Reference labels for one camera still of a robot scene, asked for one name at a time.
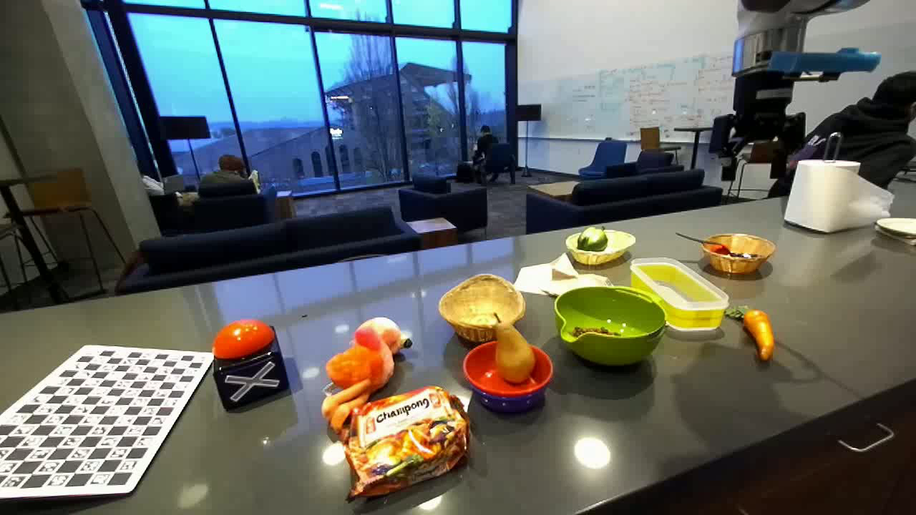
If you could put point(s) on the yellow container with clear lid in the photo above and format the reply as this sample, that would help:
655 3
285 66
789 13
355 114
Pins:
679 292

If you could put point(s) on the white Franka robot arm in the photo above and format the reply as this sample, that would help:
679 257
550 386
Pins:
768 23

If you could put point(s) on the orange noodle packet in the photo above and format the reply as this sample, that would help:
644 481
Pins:
405 439

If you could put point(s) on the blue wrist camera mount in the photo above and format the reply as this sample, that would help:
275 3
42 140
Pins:
819 60

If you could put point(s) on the pale yellow woven basket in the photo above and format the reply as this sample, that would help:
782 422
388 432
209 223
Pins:
603 253

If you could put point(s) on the white paper towel roll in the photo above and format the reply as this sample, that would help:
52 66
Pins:
832 196

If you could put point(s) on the empty oval wicker basket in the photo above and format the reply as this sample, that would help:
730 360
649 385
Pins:
478 305

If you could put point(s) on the black white calibration board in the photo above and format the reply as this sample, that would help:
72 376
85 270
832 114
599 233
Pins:
95 419

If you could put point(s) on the red bowl with blue base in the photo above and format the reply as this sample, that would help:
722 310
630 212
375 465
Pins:
506 390

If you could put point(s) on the white folded napkin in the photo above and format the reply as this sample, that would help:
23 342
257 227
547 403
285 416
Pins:
547 277

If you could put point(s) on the bright blue armchair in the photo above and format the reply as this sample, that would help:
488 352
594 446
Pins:
603 157

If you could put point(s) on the green toy vegetable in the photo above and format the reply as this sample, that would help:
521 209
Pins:
592 237

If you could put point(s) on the white plate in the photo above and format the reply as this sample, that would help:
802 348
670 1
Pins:
901 227

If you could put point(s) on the brown wicker basket with items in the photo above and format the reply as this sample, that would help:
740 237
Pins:
749 256

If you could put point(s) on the dark brown bowl contents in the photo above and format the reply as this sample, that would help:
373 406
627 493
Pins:
599 330

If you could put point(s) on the dark armchair with seated person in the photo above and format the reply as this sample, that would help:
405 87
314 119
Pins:
215 207

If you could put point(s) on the tall round table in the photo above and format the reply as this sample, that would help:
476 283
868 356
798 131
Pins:
695 131

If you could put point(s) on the wall whiteboard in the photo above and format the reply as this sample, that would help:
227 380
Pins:
639 96

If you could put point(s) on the pink and orange plush toy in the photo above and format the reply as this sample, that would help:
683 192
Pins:
361 366

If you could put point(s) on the red button on black box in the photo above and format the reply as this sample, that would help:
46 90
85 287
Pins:
248 366

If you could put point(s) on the red toy fruit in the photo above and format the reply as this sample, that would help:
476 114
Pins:
722 249

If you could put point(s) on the seated person with cap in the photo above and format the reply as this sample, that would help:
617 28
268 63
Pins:
229 172

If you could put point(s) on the brown toy pear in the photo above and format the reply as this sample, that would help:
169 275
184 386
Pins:
513 359

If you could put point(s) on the long dark blue sofa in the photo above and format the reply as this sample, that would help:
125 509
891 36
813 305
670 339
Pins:
268 245

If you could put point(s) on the black jacket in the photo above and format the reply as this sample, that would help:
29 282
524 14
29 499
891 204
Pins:
873 131

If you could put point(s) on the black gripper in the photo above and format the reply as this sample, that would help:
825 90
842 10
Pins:
762 101

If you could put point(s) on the green plastic bowl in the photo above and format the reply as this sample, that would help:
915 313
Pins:
612 348

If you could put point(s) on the small wooden coffee table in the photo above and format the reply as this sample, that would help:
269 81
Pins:
433 233

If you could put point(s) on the dark spoon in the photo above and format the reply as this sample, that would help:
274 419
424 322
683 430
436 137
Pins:
695 237

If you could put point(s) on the orange toy carrot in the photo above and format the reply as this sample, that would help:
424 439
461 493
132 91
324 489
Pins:
759 330

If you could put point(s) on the seated person by window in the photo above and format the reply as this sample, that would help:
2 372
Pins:
488 147

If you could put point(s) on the wooden chair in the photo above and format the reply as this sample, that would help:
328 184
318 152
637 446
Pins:
61 196

